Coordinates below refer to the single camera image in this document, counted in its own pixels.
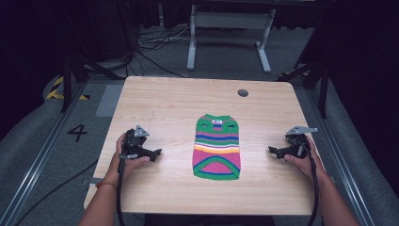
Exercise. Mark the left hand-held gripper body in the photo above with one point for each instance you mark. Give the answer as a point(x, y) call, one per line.
point(133, 143)

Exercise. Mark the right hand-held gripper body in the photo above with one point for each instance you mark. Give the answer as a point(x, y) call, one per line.
point(298, 142)

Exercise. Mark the person's left hand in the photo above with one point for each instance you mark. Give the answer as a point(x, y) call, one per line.
point(130, 164)

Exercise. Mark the person's right hand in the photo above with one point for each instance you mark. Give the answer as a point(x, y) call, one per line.
point(302, 164)

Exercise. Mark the striped knitted pet sweater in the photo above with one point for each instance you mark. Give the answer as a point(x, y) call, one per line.
point(216, 147)

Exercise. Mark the grey round table grommet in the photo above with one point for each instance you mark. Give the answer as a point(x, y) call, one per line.
point(243, 93)

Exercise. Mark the black tripod stand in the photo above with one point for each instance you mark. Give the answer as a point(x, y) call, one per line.
point(320, 78)
point(70, 75)

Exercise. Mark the yellow black hazard tape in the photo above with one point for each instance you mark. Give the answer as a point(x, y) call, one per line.
point(56, 89)

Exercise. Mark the grey metal desk frame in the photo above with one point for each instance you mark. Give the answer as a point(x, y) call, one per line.
point(230, 20)

